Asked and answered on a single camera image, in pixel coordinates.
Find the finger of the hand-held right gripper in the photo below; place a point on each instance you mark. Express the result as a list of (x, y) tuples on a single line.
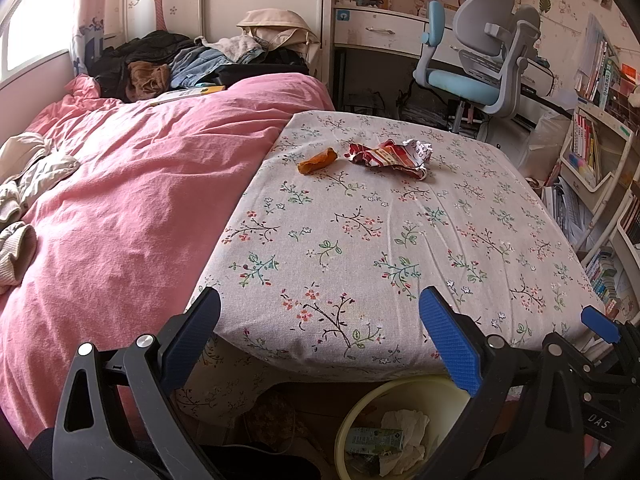
[(600, 322)]

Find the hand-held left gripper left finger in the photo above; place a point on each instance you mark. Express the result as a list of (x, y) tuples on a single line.
[(192, 335)]

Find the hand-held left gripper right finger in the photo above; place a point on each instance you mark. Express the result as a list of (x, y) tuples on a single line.
[(450, 345)]

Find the large white tissue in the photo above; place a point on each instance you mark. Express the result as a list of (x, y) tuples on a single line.
[(412, 425)]

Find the yellow trash bin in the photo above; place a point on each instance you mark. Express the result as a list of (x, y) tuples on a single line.
[(350, 425)]

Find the red orange snack wrapper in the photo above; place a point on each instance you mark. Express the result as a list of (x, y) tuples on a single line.
[(385, 155)]

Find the thin curled orange peel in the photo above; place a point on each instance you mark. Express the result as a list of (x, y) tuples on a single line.
[(317, 161)]

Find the row of colourful books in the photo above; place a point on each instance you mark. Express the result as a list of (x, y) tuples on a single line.
[(602, 280)]

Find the pile of papers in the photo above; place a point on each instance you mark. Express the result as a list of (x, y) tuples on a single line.
[(567, 215)]

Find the brown patterned cloth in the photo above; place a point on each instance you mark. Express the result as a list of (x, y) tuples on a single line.
[(280, 417)]

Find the white shelf cart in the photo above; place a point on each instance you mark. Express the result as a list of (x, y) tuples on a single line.
[(615, 170)]

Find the pink blanket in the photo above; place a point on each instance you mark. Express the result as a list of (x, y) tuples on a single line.
[(140, 185)]

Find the row of upright books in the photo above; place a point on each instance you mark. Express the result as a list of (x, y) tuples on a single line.
[(587, 145)]

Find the white plastic bag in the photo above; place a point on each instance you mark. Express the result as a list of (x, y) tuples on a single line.
[(545, 145)]

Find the beige clothes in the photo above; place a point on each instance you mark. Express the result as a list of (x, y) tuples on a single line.
[(30, 175)]

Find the yellow book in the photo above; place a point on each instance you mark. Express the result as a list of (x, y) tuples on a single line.
[(190, 95)]

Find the brown garment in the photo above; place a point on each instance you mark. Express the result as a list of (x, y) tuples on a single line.
[(147, 80)]

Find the grey blue office chair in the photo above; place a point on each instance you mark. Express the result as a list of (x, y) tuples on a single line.
[(465, 82)]

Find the blue denim garment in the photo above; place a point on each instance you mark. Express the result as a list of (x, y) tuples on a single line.
[(197, 67)]

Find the black clothes pile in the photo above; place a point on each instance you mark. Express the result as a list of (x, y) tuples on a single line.
[(265, 67)]

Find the black jacket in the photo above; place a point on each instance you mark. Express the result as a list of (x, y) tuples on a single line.
[(140, 50)]

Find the white crumpled garment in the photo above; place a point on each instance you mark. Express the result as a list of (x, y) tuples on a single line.
[(235, 47)]

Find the beige cloth bag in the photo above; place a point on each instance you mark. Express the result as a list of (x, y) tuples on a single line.
[(275, 25)]

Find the white desk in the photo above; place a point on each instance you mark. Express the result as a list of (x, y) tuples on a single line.
[(380, 30)]

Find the pink curtain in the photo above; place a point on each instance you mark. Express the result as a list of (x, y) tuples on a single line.
[(87, 15)]

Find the bright window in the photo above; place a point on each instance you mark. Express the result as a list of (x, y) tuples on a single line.
[(30, 35)]

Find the wall shelf books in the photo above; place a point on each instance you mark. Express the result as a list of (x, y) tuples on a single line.
[(607, 70)]

